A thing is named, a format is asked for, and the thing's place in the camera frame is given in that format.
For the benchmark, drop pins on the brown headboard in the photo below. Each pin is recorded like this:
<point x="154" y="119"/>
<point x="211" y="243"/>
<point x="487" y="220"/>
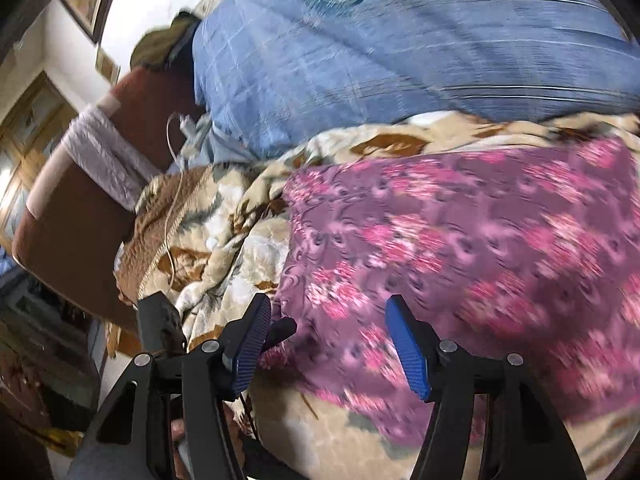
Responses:
<point x="75" y="240"/>

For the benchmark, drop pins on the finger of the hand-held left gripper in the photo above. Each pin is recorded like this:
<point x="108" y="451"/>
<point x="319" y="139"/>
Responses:
<point x="281" y="332"/>

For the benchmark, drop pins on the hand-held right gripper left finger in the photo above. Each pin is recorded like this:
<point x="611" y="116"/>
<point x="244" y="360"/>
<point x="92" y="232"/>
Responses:
<point x="250" y="342"/>

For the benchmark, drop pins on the dark low furniture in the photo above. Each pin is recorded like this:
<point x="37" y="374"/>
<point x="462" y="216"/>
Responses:
<point x="45" y="355"/>

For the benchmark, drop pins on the olive green cloth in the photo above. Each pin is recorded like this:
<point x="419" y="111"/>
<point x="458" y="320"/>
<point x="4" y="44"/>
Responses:
<point x="155" y="42"/>

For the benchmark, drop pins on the beige leaf print blanket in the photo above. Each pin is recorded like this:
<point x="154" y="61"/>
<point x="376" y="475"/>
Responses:
<point x="240" y="230"/>

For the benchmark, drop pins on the small yellow wall picture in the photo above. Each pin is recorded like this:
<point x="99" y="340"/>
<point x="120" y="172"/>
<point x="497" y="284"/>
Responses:
<point x="107" y="67"/>

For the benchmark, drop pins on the wooden cabinet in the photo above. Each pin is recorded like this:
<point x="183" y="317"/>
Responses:
<point x="30" y="130"/>

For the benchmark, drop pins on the brown quilted bedspread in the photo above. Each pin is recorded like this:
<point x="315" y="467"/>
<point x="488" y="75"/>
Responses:
<point x="150" y="240"/>

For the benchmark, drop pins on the purple floral shirt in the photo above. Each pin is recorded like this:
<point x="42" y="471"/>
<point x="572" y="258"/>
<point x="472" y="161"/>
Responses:
<point x="450" y="260"/>

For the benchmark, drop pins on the person's grey clad left leg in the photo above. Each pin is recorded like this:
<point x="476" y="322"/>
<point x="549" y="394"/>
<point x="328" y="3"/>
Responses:
<point x="95" y="461"/>

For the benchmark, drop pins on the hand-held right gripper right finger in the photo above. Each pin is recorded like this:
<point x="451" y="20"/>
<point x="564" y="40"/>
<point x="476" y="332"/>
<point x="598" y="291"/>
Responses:
<point x="407" y="350"/>

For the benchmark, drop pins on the grey cloth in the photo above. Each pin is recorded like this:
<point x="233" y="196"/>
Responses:
<point x="212" y="146"/>

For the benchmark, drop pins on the lilac cloth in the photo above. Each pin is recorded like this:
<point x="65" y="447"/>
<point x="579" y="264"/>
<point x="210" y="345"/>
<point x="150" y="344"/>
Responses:
<point x="110" y="160"/>

